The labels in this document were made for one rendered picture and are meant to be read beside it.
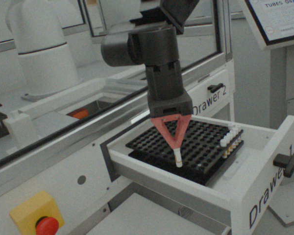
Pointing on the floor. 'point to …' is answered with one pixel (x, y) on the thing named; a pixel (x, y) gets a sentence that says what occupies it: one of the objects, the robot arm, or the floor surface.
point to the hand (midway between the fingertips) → (174, 142)
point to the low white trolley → (145, 221)
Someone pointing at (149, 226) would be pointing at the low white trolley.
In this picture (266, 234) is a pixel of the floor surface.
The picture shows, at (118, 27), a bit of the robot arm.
